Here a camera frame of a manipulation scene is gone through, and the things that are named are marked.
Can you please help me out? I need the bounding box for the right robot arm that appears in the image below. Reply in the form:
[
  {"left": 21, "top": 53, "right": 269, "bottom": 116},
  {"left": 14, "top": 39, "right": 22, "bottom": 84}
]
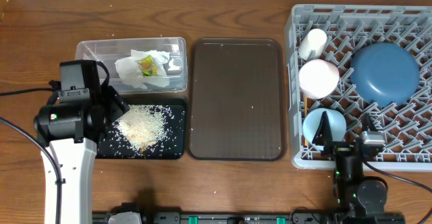
[{"left": 313, "top": 113, "right": 388, "bottom": 223}]

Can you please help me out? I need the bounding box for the cream plastic cup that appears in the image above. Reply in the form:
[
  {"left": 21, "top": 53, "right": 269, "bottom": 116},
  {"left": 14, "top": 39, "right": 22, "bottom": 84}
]
[{"left": 298, "top": 28, "right": 327, "bottom": 61}]

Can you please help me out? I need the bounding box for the clear plastic waste bin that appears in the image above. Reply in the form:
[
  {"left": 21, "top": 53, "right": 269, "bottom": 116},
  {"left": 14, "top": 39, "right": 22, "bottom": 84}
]
[{"left": 76, "top": 37, "right": 188, "bottom": 94}]

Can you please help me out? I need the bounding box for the green snack wrapper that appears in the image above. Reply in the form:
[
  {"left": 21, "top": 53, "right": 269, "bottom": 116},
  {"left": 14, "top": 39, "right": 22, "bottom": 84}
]
[{"left": 137, "top": 55, "right": 157, "bottom": 77}]

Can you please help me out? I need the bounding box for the dark blue plate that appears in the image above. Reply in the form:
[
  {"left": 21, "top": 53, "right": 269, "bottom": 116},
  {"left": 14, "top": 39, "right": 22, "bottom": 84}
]
[{"left": 350, "top": 43, "right": 420, "bottom": 107}]

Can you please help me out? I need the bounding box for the white napkin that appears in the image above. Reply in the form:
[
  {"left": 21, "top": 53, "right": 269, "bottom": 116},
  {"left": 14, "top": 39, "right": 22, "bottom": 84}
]
[{"left": 115, "top": 49, "right": 170, "bottom": 89}]

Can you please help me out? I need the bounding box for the black plastic tray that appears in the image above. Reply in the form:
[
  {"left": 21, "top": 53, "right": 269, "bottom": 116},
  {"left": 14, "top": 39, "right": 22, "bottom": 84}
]
[{"left": 97, "top": 98, "right": 187, "bottom": 160}]

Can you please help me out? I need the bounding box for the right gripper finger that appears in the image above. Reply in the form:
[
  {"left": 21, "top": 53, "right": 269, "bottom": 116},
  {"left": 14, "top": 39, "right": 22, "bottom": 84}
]
[
  {"left": 362, "top": 113, "right": 377, "bottom": 132},
  {"left": 312, "top": 112, "right": 333, "bottom": 146}
]

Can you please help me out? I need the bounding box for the pink bowl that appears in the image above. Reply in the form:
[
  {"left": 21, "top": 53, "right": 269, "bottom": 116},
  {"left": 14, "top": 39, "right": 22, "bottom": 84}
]
[{"left": 299, "top": 59, "right": 340, "bottom": 99}]

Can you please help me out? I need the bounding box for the brown serving tray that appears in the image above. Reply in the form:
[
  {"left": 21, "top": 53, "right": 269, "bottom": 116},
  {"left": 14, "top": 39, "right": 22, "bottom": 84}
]
[{"left": 188, "top": 38, "right": 286, "bottom": 161}]

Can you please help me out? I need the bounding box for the pile of white rice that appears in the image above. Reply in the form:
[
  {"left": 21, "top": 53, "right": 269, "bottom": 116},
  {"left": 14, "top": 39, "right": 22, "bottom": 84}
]
[{"left": 103, "top": 105, "right": 178, "bottom": 158}]

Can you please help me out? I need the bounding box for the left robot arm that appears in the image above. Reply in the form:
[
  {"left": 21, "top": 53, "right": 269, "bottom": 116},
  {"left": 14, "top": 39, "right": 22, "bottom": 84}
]
[{"left": 34, "top": 86, "right": 129, "bottom": 223}]

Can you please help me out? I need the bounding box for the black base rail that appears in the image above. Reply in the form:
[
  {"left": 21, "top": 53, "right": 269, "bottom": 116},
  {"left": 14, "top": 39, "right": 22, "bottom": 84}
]
[{"left": 91, "top": 203, "right": 406, "bottom": 224}]

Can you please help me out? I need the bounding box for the wooden chopstick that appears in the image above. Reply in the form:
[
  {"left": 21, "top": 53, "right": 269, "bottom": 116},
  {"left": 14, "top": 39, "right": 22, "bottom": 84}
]
[{"left": 304, "top": 95, "right": 308, "bottom": 117}]

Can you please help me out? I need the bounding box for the light blue bowl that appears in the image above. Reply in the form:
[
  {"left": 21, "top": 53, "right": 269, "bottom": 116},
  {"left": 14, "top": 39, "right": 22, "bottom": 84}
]
[{"left": 302, "top": 108, "right": 347, "bottom": 151}]

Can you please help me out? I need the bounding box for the grey dishwasher rack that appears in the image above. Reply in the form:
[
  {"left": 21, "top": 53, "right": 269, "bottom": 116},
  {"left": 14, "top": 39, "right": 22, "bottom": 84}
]
[{"left": 284, "top": 4, "right": 431, "bottom": 172}]

